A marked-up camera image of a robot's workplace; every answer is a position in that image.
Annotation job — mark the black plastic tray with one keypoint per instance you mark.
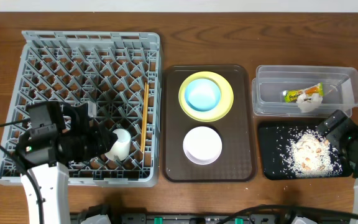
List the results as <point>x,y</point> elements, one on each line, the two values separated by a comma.
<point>268,132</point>

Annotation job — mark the white paper tissue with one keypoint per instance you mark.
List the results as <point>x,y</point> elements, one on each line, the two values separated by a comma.
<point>308,103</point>

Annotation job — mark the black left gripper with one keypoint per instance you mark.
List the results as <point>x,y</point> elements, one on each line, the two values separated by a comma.
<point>99,145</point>

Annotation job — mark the yellow plate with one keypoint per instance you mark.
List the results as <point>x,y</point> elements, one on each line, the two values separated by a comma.
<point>223,107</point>

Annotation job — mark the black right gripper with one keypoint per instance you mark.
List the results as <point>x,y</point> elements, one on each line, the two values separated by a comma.
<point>347,125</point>

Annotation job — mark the cream white cup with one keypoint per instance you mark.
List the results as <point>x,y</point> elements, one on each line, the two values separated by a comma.
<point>120,149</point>

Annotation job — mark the grey plastic dishwasher rack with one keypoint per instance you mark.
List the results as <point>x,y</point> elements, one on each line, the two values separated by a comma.
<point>119,71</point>

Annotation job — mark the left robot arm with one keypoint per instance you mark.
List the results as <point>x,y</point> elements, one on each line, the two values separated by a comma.
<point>46,189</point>

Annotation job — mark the clear plastic bin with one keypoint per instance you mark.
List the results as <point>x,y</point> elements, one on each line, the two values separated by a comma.
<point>340,88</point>

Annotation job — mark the dark brown serving tray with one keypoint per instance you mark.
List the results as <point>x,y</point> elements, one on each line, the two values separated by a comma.
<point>237,162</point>

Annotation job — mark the white paper bowl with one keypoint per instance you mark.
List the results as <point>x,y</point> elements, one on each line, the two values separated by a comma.
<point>202,145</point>

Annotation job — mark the yellow green snack wrapper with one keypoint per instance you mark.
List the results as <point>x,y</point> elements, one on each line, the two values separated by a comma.
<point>290,96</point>

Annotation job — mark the light blue bowl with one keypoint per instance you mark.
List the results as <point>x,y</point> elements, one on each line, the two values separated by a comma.
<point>202,95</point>

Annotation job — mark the pile of rice and nuts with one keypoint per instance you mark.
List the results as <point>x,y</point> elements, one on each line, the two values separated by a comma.
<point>307,154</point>

